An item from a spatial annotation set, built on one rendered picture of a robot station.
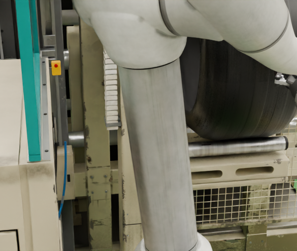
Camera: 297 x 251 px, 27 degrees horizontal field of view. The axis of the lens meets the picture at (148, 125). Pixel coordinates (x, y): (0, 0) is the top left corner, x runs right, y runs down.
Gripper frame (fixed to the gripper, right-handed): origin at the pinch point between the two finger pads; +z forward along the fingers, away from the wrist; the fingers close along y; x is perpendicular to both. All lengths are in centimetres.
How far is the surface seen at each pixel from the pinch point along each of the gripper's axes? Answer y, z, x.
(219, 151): 10.5, 11.0, 35.8
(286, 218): -34, 51, 100
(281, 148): -8.9, 11.0, 36.1
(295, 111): -8.3, 4.5, 19.4
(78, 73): 47, 92, 49
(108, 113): 42, 21, 26
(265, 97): 1.9, 2.1, 13.1
